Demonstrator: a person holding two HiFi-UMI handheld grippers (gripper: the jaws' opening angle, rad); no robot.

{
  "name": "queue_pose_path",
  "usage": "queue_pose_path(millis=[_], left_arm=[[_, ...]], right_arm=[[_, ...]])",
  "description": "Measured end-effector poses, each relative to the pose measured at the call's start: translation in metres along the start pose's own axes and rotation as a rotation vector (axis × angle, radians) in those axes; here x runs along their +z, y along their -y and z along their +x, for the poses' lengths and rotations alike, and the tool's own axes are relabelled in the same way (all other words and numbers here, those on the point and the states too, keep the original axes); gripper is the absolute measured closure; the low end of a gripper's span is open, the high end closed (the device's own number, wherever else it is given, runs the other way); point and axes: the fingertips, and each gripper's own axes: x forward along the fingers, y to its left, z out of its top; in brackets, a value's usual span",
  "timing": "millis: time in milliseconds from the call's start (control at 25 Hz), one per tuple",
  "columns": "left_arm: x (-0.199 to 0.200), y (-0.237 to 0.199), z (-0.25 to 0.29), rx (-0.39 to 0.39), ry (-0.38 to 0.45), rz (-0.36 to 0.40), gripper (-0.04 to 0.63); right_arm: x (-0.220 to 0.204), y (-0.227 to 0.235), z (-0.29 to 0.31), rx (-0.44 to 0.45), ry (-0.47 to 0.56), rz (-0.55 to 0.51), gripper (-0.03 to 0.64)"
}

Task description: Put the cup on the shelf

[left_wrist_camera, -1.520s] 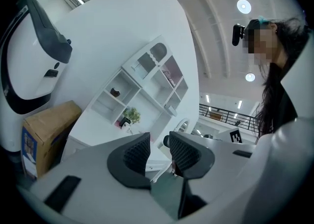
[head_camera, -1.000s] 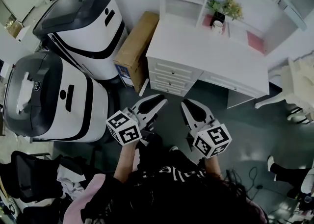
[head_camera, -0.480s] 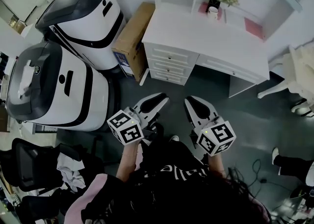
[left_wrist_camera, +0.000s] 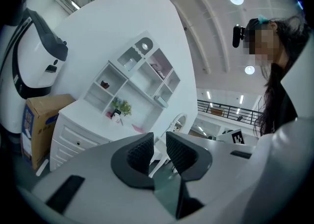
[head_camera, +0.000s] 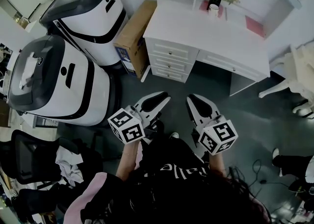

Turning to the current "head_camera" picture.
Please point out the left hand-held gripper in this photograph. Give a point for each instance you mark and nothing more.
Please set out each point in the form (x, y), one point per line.
(126, 126)

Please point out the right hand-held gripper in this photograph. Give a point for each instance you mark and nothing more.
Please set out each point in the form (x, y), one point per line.
(218, 137)

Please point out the white cup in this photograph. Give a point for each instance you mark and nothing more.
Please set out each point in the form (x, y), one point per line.
(213, 10)

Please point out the person's right forearm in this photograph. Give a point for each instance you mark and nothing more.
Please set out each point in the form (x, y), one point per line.
(217, 163)

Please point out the person's left forearm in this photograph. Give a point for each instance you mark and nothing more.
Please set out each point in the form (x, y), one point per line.
(127, 161)

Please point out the person's white shoe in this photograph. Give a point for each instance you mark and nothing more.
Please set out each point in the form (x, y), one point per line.
(174, 135)

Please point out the person's black shirt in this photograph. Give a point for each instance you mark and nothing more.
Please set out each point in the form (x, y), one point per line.
(171, 169)

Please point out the brown cardboard box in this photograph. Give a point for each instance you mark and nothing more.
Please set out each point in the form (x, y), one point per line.
(133, 36)

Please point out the white desk with drawers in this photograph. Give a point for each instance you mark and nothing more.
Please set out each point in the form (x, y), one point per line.
(201, 34)

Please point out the white robot with dark lid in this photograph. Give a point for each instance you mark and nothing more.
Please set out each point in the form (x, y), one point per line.
(93, 14)
(73, 88)

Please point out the pink mat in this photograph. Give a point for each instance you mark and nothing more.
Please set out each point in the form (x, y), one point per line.
(204, 6)
(255, 25)

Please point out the white cloth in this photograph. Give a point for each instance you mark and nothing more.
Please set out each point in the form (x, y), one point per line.
(70, 166)

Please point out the white ornate chair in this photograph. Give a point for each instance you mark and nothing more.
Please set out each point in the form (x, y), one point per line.
(298, 71)

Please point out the person's pink sleeve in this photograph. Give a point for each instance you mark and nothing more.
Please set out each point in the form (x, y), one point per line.
(83, 198)

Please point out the white tissue paper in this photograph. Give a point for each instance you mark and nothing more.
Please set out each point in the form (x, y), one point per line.
(28, 69)

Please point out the black office chair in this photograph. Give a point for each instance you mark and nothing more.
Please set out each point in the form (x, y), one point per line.
(27, 159)

